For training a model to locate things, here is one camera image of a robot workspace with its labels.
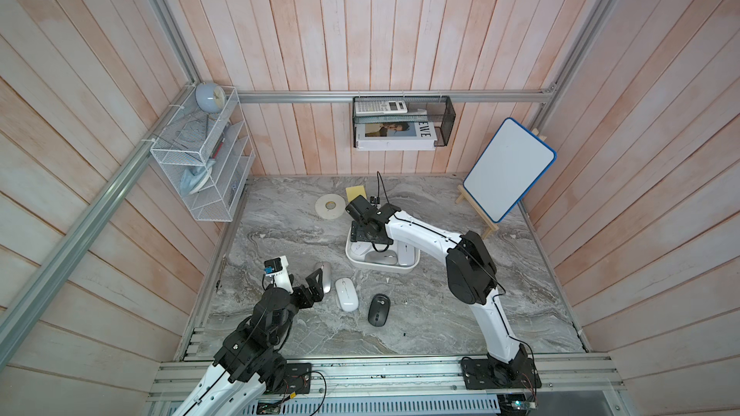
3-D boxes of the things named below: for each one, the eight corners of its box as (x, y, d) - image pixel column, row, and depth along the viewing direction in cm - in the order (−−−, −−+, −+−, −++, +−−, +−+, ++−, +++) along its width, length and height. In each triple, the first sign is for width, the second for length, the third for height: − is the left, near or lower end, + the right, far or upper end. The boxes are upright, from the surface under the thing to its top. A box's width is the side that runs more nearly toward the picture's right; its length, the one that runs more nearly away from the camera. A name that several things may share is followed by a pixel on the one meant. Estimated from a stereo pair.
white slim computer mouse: (343, 314, 86) (342, 311, 84) (333, 284, 92) (333, 280, 90) (361, 308, 87) (361, 304, 85) (351, 278, 93) (350, 274, 91)
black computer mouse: (368, 326, 84) (368, 324, 82) (368, 297, 90) (368, 294, 87) (391, 326, 84) (391, 324, 82) (389, 297, 90) (389, 294, 87)
